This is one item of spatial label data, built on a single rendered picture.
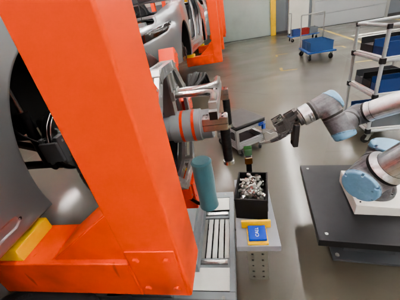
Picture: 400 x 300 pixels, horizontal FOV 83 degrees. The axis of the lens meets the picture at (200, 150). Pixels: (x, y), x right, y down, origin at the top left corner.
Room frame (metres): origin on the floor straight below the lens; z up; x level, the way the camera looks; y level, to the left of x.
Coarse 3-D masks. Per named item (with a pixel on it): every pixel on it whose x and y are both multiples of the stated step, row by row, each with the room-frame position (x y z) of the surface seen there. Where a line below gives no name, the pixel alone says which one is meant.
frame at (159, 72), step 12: (168, 60) 1.03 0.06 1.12; (156, 72) 0.84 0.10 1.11; (168, 72) 0.95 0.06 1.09; (156, 84) 0.80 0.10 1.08; (180, 84) 1.13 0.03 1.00; (180, 108) 1.18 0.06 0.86; (192, 144) 1.10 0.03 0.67; (192, 156) 1.05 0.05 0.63; (180, 168) 0.96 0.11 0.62; (180, 180) 0.77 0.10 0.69
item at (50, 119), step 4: (48, 116) 1.03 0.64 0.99; (48, 120) 1.01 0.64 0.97; (52, 120) 1.01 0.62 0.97; (48, 124) 1.00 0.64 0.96; (52, 124) 1.00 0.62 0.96; (56, 124) 1.01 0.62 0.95; (48, 128) 0.99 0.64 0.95; (52, 128) 0.99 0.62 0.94; (56, 128) 1.00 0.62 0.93; (48, 132) 0.98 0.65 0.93; (52, 132) 0.98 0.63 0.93; (56, 132) 0.99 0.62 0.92; (60, 132) 1.01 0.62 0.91; (48, 136) 0.97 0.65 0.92; (52, 136) 0.97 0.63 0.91; (48, 140) 0.96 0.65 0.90; (72, 160) 1.00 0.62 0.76; (64, 164) 0.97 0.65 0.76; (68, 164) 0.97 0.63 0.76; (72, 164) 0.99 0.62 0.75
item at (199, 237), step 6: (198, 216) 1.09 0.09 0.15; (204, 216) 1.10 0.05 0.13; (198, 222) 1.04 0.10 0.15; (204, 222) 1.06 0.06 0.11; (198, 228) 1.00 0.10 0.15; (204, 228) 1.03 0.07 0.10; (198, 234) 0.95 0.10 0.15; (198, 240) 0.90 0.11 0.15; (198, 246) 0.85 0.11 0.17; (198, 252) 0.81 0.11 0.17; (198, 258) 0.79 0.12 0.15; (198, 264) 0.76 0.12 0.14; (198, 270) 0.75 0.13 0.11
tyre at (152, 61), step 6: (150, 54) 1.05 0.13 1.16; (150, 60) 1.02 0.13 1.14; (156, 60) 1.10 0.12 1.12; (150, 66) 1.01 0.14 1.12; (180, 144) 1.17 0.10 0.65; (180, 150) 1.14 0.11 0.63; (72, 156) 0.70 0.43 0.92; (180, 156) 1.11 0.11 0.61; (180, 162) 1.09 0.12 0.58; (78, 168) 0.69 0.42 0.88; (84, 180) 0.69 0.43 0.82
